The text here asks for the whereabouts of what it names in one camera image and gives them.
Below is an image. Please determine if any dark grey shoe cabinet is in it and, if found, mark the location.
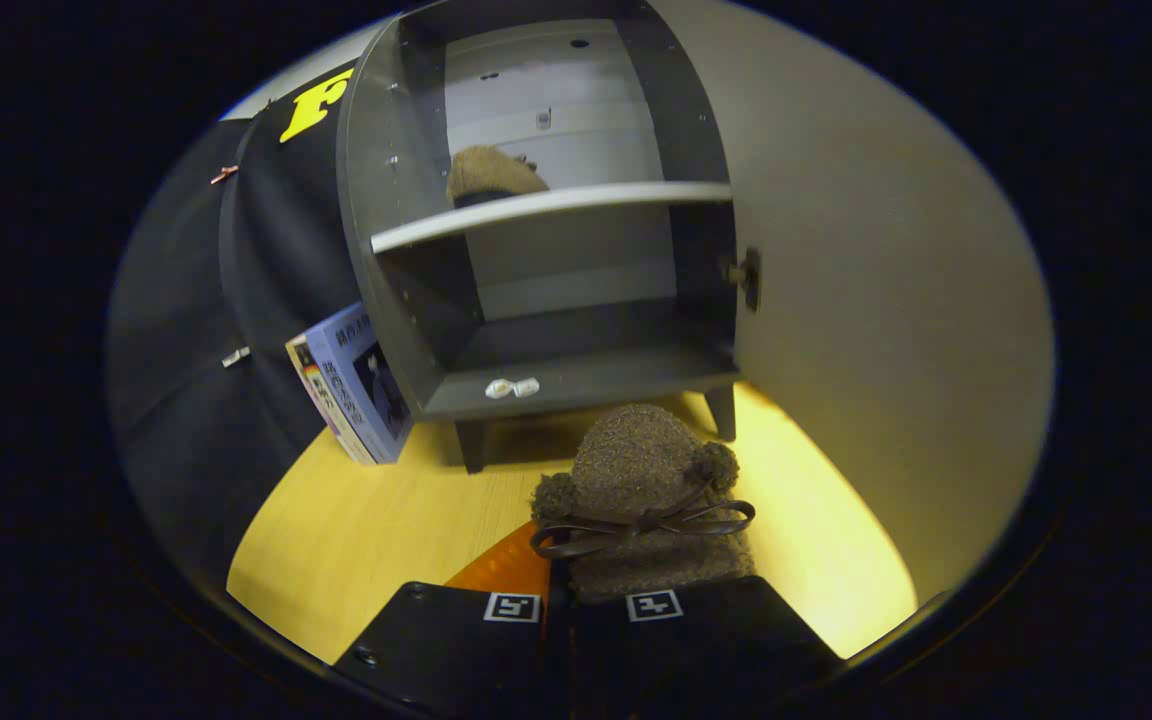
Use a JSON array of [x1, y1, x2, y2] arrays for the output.
[[336, 0, 742, 476]]

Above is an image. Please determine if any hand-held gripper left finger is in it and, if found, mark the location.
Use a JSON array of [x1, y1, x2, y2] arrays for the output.
[[334, 520, 565, 720]]

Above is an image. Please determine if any black backdrop cloth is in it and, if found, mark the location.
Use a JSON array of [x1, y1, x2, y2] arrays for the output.
[[106, 65, 377, 591]]

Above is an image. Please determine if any brown pompom shoe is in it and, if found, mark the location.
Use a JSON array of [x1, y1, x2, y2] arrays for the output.
[[529, 403, 757, 604], [446, 145, 550, 209]]

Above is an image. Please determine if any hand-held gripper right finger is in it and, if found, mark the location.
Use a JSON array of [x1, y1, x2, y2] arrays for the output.
[[564, 575, 847, 720]]

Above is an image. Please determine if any dark metal door hinge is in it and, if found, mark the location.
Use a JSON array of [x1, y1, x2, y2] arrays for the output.
[[724, 247, 763, 314]]

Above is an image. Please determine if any beige shoe cabinet door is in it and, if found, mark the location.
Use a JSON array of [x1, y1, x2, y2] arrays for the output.
[[651, 0, 1057, 613]]

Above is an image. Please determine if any grey cabinet shelf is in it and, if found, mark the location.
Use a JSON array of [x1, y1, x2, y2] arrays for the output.
[[369, 180, 734, 254]]

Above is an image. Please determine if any blue paperback book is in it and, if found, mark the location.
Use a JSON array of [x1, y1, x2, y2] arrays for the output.
[[303, 303, 415, 465]]

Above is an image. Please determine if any white paperback book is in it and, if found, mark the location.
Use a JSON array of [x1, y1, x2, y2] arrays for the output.
[[285, 335, 377, 467]]

